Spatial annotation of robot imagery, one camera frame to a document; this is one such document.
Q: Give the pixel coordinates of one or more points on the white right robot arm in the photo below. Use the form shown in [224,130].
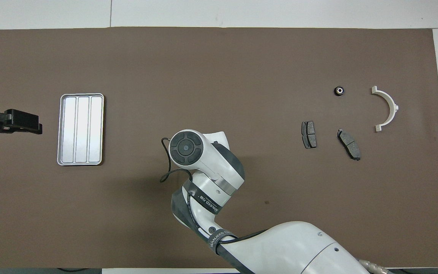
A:
[211,160]

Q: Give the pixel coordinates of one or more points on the silver metal tray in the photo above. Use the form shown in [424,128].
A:
[82,129]

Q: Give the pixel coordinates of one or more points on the brown paper table mat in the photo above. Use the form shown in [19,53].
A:
[219,76]

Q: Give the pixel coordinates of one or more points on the dark grey rectangular brake pad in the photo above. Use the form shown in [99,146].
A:
[309,134]

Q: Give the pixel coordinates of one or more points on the dark grey tapered brake pad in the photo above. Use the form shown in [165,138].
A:
[349,144]

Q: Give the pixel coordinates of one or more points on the white curved plastic bracket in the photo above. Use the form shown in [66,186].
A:
[395,109]

